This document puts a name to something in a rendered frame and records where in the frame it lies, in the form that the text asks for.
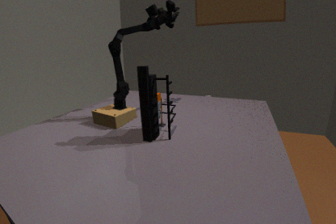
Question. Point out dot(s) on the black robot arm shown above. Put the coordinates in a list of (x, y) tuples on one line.
[(122, 87)]

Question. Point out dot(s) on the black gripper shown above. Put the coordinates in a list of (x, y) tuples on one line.
[(168, 17)]

